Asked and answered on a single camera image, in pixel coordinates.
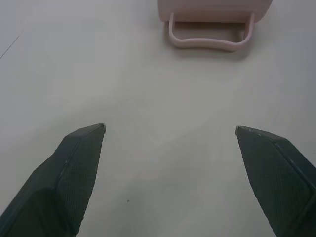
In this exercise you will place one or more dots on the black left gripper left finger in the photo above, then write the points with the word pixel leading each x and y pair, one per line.
pixel 61 182

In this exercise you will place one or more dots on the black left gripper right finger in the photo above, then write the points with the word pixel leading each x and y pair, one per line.
pixel 276 177

